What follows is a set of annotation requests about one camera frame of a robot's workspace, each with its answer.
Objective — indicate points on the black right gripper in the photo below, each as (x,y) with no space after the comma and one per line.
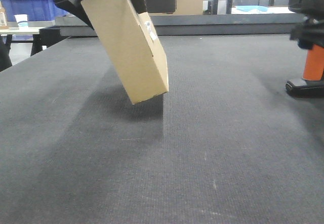
(308,33)

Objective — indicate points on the orange black barcode scanner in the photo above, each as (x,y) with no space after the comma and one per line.
(311,83)

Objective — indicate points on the small brown cardboard package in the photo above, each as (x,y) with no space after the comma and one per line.
(132,45)

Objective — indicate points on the blue plastic bin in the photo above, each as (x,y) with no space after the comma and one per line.
(36,10)

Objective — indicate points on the white paper cup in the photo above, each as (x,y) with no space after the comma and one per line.
(22,20)

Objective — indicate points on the white folding side table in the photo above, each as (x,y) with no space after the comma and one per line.
(31,30)

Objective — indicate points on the light blue tray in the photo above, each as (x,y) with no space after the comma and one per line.
(251,9)

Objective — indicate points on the black office chair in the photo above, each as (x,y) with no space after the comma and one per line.
(5,61)

